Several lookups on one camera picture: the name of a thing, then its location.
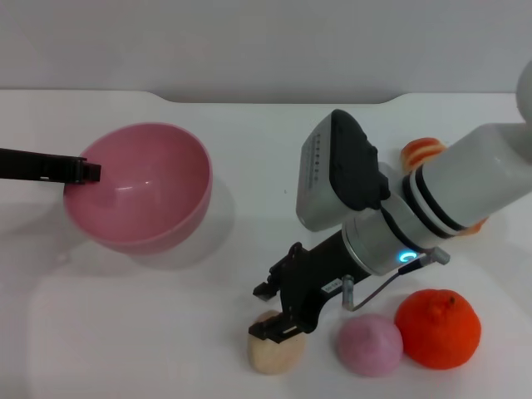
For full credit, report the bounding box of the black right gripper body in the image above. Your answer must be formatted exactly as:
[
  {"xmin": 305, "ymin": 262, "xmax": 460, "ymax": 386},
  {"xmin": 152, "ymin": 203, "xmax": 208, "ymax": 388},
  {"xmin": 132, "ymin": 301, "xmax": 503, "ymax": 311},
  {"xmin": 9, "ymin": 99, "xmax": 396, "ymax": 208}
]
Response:
[{"xmin": 268, "ymin": 229, "xmax": 372, "ymax": 334}]

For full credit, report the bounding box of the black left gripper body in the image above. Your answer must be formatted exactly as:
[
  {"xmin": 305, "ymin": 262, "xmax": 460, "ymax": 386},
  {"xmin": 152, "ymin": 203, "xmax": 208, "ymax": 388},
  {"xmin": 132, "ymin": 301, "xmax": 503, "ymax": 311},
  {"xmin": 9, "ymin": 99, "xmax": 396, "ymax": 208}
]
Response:
[{"xmin": 0, "ymin": 147, "xmax": 81, "ymax": 184}]

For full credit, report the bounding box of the beige egg yolk pastry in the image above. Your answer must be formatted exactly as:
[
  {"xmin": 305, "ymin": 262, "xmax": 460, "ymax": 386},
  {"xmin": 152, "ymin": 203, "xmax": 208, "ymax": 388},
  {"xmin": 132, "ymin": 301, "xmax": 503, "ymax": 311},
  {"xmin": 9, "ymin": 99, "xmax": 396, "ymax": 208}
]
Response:
[{"xmin": 247, "ymin": 309, "xmax": 308, "ymax": 376}]

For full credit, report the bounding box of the pink plastic bowl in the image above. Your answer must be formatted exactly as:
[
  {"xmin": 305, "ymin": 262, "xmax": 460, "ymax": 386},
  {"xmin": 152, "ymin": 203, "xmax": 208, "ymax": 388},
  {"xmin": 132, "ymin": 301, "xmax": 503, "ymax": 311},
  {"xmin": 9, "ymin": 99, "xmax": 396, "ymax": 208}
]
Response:
[{"xmin": 62, "ymin": 121, "xmax": 214, "ymax": 256}]

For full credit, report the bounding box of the pink round bun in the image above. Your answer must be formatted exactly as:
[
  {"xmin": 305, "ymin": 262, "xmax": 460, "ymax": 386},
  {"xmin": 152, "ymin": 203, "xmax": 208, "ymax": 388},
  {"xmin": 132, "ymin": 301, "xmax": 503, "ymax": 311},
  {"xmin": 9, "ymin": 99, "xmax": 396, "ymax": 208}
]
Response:
[{"xmin": 335, "ymin": 312, "xmax": 404, "ymax": 378}]

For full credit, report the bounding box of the orange mandarin fruit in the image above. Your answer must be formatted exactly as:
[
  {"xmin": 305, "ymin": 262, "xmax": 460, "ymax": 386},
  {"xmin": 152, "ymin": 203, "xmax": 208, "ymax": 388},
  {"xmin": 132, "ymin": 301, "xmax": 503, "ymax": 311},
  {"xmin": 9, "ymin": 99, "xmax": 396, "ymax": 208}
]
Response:
[{"xmin": 394, "ymin": 288, "xmax": 482, "ymax": 371}]

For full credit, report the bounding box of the orange striped bread roll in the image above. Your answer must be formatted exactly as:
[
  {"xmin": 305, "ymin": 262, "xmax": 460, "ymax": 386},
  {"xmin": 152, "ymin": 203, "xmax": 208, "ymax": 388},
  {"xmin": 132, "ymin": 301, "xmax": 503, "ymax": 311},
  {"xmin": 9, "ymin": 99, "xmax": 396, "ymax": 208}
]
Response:
[{"xmin": 400, "ymin": 137, "xmax": 488, "ymax": 237}]

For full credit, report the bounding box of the right gripper cable with plug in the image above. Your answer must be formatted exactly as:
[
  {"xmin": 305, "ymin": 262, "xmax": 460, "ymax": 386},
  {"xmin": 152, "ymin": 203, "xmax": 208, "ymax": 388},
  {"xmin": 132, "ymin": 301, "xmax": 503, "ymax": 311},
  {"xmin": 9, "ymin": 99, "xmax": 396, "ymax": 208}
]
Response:
[{"xmin": 341, "ymin": 246, "xmax": 452, "ymax": 313}]

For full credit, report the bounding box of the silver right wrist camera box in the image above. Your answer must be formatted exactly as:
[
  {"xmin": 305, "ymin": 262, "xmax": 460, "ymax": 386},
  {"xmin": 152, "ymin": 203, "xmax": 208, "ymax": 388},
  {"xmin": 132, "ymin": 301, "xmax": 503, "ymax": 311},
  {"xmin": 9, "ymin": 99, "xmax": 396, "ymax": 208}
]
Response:
[{"xmin": 295, "ymin": 108, "xmax": 391, "ymax": 233}]

